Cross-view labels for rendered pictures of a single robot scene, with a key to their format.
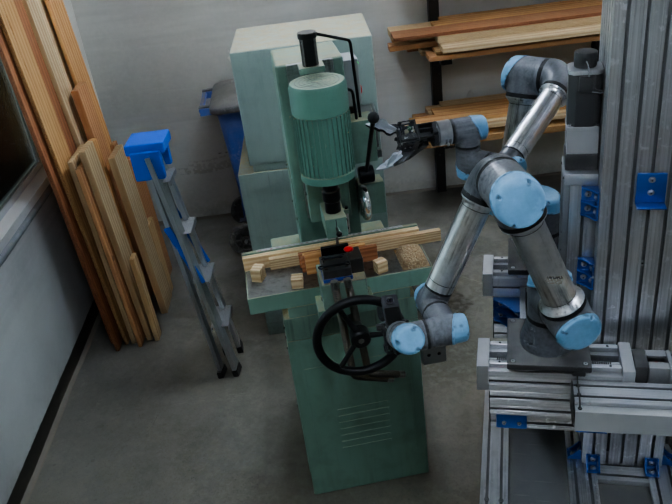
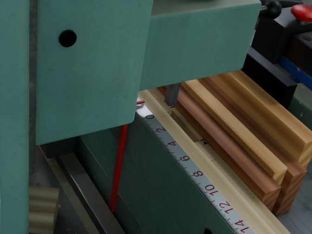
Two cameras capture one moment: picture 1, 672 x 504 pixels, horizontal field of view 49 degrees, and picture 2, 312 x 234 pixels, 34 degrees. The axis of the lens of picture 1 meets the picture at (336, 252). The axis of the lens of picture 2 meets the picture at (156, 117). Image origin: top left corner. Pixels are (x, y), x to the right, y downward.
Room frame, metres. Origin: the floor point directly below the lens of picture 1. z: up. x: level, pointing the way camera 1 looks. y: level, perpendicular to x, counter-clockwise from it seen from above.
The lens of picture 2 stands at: (2.37, 0.33, 1.24)
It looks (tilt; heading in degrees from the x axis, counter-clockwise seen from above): 37 degrees down; 238
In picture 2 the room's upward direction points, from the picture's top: 11 degrees clockwise
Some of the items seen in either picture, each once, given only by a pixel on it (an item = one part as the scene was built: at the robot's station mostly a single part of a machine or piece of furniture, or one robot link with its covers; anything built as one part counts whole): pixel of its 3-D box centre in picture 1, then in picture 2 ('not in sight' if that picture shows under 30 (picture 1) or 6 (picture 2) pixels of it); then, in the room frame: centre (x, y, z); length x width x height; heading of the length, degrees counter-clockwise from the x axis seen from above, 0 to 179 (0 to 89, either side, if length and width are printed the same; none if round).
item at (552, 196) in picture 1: (541, 209); not in sight; (2.14, -0.69, 0.98); 0.13 x 0.12 x 0.14; 44
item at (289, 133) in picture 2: (330, 259); (244, 118); (2.07, 0.02, 0.94); 0.17 x 0.02 x 0.07; 95
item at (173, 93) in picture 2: not in sight; (174, 81); (2.14, -0.01, 0.97); 0.01 x 0.01 x 0.05; 5
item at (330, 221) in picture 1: (334, 220); (164, 35); (2.16, -0.01, 1.03); 0.14 x 0.07 x 0.09; 5
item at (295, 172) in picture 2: (339, 258); (211, 113); (2.09, -0.01, 0.93); 0.25 x 0.02 x 0.05; 95
